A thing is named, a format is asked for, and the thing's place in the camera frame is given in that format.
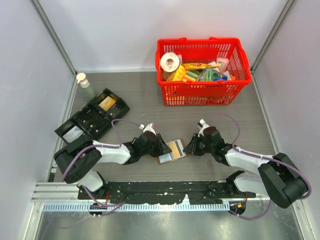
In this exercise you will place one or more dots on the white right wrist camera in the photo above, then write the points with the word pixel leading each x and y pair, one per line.
pixel 202 125

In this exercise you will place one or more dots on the yellow green sponge pack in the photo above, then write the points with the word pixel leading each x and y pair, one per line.
pixel 187 76

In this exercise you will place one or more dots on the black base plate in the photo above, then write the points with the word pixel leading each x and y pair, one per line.
pixel 169 192

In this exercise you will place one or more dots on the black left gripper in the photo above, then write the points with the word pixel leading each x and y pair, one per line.
pixel 162 148

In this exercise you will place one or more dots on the aluminium rail frame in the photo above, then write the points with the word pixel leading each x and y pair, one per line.
pixel 58 197

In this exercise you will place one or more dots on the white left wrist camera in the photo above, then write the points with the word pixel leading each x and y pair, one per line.
pixel 148 128

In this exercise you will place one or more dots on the black card organizer tray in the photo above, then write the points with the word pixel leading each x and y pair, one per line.
pixel 93 120

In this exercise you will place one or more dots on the gold card in tray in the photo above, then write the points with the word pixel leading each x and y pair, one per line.
pixel 107 103

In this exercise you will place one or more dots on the red plastic shopping basket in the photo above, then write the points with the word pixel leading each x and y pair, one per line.
pixel 201 71

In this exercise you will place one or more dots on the pink white box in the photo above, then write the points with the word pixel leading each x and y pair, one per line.
pixel 224 62

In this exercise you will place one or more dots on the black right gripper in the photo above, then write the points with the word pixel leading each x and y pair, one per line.
pixel 192 147

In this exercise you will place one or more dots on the brown leather card holder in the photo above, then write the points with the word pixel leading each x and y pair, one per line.
pixel 166 158

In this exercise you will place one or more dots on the silver card in tray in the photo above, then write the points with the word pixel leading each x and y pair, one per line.
pixel 73 134

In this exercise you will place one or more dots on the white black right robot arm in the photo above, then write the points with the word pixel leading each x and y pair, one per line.
pixel 277 176

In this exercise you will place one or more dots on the green soap pump bottle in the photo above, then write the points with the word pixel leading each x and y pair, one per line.
pixel 88 90

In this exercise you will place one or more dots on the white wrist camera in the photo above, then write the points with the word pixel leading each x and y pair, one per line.
pixel 202 125
pixel 148 128

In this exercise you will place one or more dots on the yellow snack packet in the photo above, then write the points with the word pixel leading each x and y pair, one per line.
pixel 199 66

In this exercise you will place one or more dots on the blue packet in basket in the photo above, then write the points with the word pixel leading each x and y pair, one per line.
pixel 223 78

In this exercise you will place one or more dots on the green round package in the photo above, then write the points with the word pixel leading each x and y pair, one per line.
pixel 208 75

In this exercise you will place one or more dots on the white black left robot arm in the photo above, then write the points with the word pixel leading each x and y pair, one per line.
pixel 77 159

